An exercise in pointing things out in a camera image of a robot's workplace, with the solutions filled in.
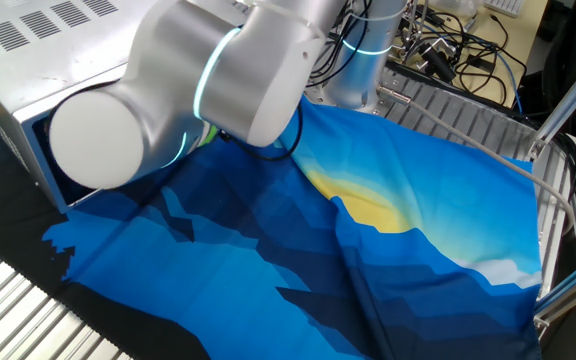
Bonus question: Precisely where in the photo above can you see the silver microwave body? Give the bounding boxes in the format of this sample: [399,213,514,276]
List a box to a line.
[0,0,164,214]

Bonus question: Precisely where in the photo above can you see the blue mountain print cloth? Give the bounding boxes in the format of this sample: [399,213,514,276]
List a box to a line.
[0,94,544,360]

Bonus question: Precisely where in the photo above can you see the silver robot mounting plate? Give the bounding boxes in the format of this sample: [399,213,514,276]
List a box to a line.
[312,64,412,119]

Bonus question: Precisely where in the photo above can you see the wooden desk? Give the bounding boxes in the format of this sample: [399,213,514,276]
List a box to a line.
[387,0,552,109]

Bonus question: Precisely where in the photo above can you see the white keyboard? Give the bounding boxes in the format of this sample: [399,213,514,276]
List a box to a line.
[482,0,525,19]

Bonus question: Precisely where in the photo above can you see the black office chair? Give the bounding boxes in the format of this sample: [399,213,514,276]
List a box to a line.
[542,0,576,101]

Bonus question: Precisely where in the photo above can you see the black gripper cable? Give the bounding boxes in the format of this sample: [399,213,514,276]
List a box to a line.
[217,97,304,162]

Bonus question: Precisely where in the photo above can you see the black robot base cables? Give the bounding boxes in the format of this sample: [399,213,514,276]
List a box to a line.
[305,0,369,89]

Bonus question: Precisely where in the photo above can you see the black camera on clamp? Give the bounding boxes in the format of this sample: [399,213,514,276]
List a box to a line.
[415,37,457,84]

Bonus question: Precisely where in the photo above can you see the grey hose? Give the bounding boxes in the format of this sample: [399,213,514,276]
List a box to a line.
[377,84,576,236]

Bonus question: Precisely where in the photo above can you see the black desk cables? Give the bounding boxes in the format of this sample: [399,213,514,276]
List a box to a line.
[417,9,529,106]

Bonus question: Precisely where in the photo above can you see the blue cable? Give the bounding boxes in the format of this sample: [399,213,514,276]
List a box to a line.
[492,49,524,115]

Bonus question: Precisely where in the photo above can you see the aluminium frame strut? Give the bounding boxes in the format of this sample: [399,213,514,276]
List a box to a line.
[526,37,576,162]

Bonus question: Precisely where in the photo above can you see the blue aluminium rail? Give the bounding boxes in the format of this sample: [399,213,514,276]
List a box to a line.
[532,247,576,329]

